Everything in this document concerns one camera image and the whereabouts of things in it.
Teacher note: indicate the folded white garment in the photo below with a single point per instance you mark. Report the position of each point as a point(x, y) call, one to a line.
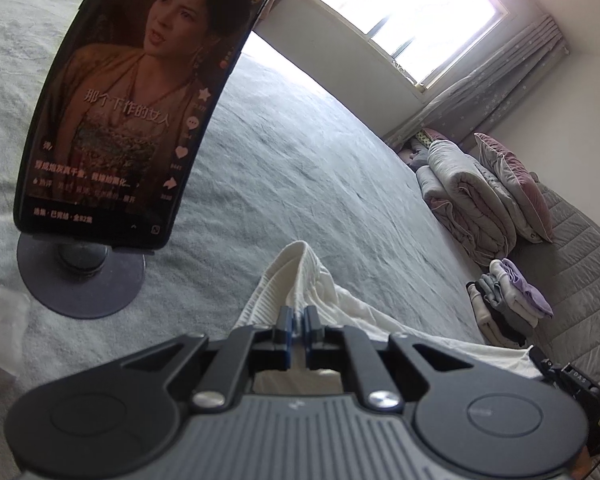
point(517, 312)

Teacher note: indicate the small patterned cloth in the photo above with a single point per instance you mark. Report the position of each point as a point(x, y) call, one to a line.
point(415, 150)

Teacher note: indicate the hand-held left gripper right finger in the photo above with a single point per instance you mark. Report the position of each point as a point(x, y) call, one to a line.
point(310, 332)

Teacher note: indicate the maroon grey pillow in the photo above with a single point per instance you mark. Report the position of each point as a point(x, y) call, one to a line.
point(537, 205)

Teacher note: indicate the folded black garment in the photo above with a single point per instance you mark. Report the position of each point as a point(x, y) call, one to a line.
point(507, 332)

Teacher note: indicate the black smartphone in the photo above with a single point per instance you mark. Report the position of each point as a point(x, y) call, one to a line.
point(130, 110)

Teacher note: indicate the grey patterned curtain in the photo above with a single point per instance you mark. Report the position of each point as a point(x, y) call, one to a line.
point(505, 85)

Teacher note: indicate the crumpled white tissue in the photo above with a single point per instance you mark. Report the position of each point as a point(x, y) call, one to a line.
point(5, 330)

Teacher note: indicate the white pants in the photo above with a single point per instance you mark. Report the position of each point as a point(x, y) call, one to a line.
point(360, 310)

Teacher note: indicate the grey pink folded quilt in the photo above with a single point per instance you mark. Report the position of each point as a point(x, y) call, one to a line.
point(470, 200)

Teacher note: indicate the window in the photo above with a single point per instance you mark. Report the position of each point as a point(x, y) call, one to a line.
point(420, 10)

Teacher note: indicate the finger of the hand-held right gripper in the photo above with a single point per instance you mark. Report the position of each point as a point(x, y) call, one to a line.
point(547, 362)

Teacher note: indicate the folded grey sweater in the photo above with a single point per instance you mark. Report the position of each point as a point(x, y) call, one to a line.
point(490, 300)

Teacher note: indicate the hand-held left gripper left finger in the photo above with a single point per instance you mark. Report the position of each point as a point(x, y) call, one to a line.
point(290, 332)

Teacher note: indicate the folded beige garment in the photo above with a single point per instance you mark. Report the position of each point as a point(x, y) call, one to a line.
point(485, 320)

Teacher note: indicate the grey round phone stand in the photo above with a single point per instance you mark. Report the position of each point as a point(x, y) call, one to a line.
point(105, 290)

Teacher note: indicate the grey quilted headboard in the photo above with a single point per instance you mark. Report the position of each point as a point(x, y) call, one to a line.
point(580, 285)

